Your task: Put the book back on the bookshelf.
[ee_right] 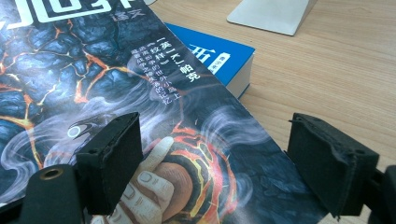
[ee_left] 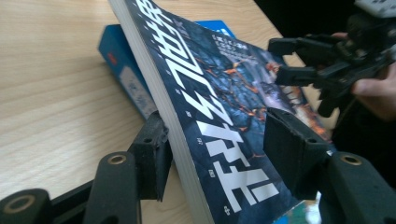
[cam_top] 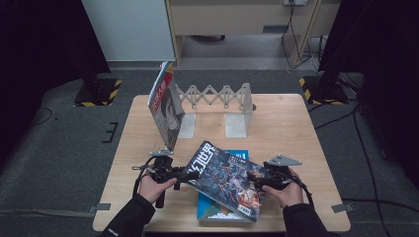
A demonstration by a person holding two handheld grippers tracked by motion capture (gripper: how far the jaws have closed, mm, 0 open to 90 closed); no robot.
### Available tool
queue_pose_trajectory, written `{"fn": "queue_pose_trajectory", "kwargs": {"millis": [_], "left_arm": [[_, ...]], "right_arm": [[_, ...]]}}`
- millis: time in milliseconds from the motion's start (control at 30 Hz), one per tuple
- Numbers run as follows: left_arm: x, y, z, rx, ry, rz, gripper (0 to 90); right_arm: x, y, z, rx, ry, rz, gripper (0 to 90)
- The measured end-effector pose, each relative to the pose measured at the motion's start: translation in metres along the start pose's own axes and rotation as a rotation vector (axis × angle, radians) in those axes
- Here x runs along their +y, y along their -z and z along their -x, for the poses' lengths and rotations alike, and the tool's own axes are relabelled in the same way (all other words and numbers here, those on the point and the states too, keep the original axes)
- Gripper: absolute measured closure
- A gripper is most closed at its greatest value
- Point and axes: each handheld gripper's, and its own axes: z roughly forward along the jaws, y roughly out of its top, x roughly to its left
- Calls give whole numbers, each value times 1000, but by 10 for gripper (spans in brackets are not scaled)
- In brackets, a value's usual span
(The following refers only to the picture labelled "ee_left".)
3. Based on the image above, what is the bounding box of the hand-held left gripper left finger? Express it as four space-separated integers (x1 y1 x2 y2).
128 110 174 203

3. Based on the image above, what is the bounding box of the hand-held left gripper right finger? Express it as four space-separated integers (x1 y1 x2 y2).
262 106 332 201

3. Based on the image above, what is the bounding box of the dark blue white-lettered book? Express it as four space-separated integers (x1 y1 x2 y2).
108 0 339 224

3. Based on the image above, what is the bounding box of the bright blue thick book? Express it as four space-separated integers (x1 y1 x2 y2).
97 20 322 224

